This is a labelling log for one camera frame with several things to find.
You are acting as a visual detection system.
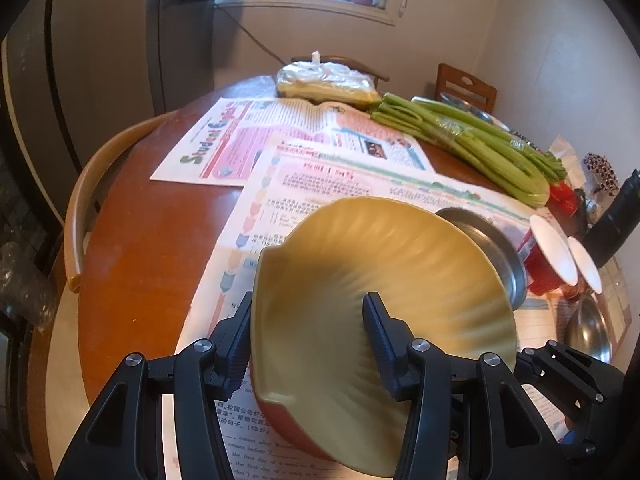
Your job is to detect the large white paper bowl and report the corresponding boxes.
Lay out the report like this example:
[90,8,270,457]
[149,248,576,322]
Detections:
[512,214,575,297]

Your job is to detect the steel basin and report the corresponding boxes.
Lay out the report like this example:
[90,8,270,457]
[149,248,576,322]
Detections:
[439,92,512,132]

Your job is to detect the small white paper bowl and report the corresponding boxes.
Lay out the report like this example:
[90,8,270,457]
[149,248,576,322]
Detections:
[566,236,604,295]

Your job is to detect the thin celery bunch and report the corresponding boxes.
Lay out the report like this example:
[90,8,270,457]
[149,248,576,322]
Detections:
[410,96,569,183]

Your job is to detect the slatted wooden chair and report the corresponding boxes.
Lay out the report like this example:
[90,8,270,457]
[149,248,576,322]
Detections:
[434,62,499,116]

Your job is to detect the black cable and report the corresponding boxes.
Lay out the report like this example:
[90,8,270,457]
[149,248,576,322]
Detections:
[219,2,297,62]

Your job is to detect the patterned cup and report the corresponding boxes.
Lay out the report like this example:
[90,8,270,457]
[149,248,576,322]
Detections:
[581,152,622,195]

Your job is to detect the stainless steel bowl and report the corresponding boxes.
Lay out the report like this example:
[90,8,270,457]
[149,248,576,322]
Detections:
[564,292,614,365]
[434,206,529,309]

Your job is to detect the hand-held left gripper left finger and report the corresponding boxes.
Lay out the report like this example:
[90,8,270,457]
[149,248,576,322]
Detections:
[55,291,254,480]

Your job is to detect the pink headline newspaper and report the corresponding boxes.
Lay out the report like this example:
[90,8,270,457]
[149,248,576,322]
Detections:
[150,97,437,190]

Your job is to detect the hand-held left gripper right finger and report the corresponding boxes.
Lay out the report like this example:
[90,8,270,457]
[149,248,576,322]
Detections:
[362,292,567,480]

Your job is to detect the red tissue box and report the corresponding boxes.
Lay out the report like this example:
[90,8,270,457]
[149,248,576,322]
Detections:
[545,135,587,217]

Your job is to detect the black bottle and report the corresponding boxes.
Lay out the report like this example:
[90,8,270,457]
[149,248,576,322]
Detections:
[584,169,640,269]

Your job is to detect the plastic bag of yellow food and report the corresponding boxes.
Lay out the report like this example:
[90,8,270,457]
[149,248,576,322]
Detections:
[275,51,383,108]

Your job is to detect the green bordered newspaper sheet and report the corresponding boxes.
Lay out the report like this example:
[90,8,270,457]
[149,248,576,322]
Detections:
[174,135,558,480]

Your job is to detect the thick celery bunch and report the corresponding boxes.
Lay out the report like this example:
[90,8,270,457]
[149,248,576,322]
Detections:
[369,94,552,208]

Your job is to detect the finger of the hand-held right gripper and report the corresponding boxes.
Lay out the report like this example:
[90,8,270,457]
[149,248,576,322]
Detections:
[550,402,626,463]
[515,339,627,408]

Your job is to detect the grey refrigerator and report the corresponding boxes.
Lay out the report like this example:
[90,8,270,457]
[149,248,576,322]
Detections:
[0,0,168,221]

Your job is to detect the yellow ribbed bowl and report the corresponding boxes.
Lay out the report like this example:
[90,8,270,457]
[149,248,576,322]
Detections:
[250,196,519,479]

